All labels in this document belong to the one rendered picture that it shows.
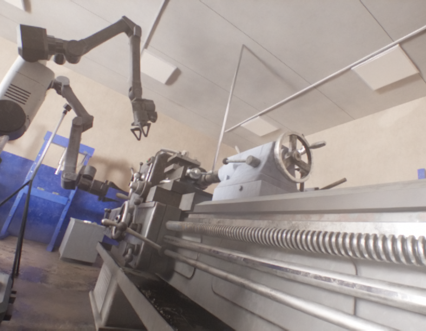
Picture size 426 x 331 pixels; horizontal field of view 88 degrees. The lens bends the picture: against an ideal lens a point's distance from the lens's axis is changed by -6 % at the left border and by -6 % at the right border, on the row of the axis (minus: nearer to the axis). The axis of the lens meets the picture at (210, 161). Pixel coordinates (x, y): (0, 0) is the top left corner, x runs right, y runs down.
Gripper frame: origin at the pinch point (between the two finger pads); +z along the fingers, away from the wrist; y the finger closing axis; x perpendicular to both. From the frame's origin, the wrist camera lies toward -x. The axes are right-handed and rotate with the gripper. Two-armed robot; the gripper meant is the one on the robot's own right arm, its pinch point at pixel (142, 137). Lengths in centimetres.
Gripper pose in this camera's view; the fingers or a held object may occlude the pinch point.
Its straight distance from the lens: 134.5
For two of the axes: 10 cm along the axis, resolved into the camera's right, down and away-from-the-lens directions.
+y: -6.2, 1.3, 7.7
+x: -7.6, 1.2, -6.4
